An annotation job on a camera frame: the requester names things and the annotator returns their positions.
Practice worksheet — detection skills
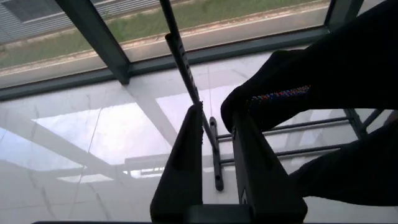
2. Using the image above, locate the black clothes rack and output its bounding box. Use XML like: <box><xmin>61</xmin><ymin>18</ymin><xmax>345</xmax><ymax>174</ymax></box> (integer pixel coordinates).
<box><xmin>158</xmin><ymin>0</ymin><xmax>386</xmax><ymax>192</ymax></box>

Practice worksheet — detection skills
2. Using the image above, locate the black garment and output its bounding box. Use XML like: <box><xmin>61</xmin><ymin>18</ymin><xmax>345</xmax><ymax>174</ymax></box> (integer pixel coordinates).
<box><xmin>220</xmin><ymin>0</ymin><xmax>398</xmax><ymax>207</ymax></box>

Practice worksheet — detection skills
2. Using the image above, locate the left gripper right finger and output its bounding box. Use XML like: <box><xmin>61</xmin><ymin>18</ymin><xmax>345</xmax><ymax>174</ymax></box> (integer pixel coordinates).
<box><xmin>231</xmin><ymin>111</ymin><xmax>308</xmax><ymax>223</ymax></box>

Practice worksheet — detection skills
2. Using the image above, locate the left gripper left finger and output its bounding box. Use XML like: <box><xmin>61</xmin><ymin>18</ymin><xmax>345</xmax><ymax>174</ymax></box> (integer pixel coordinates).
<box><xmin>150</xmin><ymin>101</ymin><xmax>205</xmax><ymax>223</ymax></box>

